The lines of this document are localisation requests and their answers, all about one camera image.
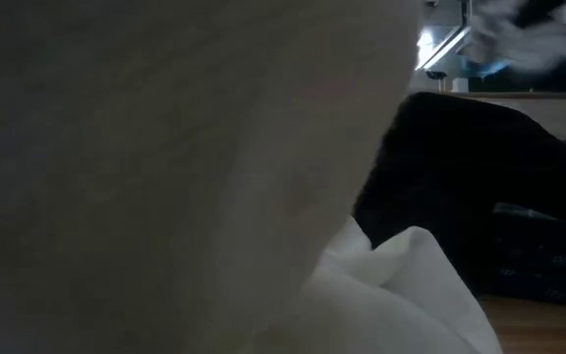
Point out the white grey garment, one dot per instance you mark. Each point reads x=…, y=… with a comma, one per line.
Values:
x=524, y=46

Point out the black garment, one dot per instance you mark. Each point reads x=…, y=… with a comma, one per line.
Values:
x=460, y=172

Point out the navy dotted shirt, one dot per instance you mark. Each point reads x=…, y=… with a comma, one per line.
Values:
x=548, y=265

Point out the cream garment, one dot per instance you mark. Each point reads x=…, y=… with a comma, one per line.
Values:
x=140, y=172

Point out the beige fabric storage bin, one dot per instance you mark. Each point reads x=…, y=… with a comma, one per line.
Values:
x=563, y=115

